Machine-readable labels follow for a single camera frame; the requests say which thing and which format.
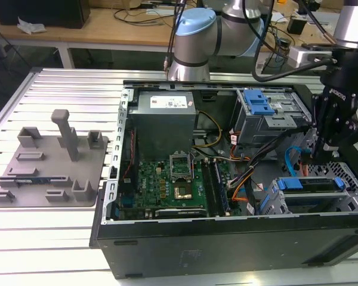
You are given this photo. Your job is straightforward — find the metal disk bay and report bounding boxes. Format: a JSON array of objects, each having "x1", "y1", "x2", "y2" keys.
[{"x1": 258, "y1": 175, "x2": 358, "y2": 216}]

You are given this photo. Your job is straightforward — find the RAM stick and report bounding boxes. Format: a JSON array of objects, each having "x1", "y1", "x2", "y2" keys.
[{"x1": 16, "y1": 178, "x2": 52, "y2": 185}]

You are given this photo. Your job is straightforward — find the CPU socket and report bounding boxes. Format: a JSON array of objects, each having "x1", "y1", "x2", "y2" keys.
[{"x1": 172, "y1": 183, "x2": 195, "y2": 200}]

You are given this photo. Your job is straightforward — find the metal socket cover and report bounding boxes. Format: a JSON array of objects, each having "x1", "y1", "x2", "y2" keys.
[{"x1": 168, "y1": 153, "x2": 195, "y2": 184}]

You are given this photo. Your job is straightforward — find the grey parts rack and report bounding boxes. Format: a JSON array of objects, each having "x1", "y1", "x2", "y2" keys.
[{"x1": 0, "y1": 108, "x2": 110, "y2": 209}]

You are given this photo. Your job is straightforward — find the black PC case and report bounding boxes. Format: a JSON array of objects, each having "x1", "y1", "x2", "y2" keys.
[{"x1": 89, "y1": 79, "x2": 358, "y2": 281}]

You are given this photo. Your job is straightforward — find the black arm base cable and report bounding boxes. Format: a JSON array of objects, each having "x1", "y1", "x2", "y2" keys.
[{"x1": 163, "y1": 0, "x2": 188, "y2": 73}]

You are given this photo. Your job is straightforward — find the orange disk power wire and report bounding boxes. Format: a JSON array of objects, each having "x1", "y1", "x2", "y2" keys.
[{"x1": 226, "y1": 160, "x2": 311, "y2": 206}]

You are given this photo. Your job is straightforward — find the wooden desk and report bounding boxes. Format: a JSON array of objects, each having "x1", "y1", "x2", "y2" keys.
[{"x1": 0, "y1": 0, "x2": 358, "y2": 69}]

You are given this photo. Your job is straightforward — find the metal optical drive cage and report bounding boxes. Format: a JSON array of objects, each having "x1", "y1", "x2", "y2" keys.
[{"x1": 231, "y1": 88, "x2": 316, "y2": 147}]

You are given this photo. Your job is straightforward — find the small black box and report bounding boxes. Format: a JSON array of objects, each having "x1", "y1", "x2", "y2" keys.
[{"x1": 287, "y1": 16, "x2": 307, "y2": 34}]

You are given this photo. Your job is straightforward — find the blue disk data wire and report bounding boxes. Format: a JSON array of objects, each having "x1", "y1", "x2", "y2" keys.
[{"x1": 284, "y1": 145, "x2": 303, "y2": 180}]

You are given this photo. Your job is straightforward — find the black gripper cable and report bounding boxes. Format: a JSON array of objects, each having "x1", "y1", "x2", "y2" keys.
[{"x1": 241, "y1": 0, "x2": 338, "y2": 83}]

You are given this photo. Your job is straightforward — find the crumpled clear plastic wrap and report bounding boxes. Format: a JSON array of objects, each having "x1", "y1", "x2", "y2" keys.
[{"x1": 16, "y1": 17, "x2": 48, "y2": 34}]

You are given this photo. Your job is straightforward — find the black cable bundle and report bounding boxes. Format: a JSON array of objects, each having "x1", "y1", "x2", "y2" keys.
[{"x1": 226, "y1": 123, "x2": 316, "y2": 191}]

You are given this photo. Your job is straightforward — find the green motherboard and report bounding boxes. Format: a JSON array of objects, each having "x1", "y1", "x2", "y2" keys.
[{"x1": 116, "y1": 135, "x2": 242, "y2": 220}]

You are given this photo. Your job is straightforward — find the black graphics card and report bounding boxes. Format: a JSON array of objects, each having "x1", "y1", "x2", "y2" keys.
[{"x1": 154, "y1": 207, "x2": 209, "y2": 219}]

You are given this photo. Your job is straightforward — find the locking lever wire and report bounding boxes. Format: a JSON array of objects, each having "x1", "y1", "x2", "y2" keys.
[{"x1": 190, "y1": 148, "x2": 197, "y2": 181}]

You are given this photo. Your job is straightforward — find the black RAM slot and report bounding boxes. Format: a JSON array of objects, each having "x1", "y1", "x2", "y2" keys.
[
  {"x1": 210, "y1": 159, "x2": 225, "y2": 217},
  {"x1": 205, "y1": 159, "x2": 221, "y2": 217},
  {"x1": 201, "y1": 159, "x2": 216, "y2": 217}
]

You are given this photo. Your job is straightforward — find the yellow and black power wires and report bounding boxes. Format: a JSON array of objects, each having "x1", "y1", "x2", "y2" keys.
[{"x1": 192, "y1": 110, "x2": 223, "y2": 149}]

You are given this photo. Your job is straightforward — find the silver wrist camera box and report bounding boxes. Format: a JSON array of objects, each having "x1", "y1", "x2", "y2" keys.
[{"x1": 288, "y1": 43, "x2": 335, "y2": 70}]

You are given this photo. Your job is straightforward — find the thin red wire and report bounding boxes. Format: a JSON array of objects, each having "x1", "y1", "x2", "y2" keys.
[{"x1": 121, "y1": 128, "x2": 137, "y2": 183}]

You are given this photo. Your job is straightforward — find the blue drive cage latch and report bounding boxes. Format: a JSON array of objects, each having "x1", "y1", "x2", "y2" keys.
[{"x1": 243, "y1": 90, "x2": 276, "y2": 116}]

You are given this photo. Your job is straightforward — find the large black box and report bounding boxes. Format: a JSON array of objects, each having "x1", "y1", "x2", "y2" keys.
[{"x1": 0, "y1": 0, "x2": 91, "y2": 30}]

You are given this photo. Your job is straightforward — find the grey power supply unit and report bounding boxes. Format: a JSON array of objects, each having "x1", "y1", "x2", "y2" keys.
[{"x1": 127, "y1": 90, "x2": 198, "y2": 164}]

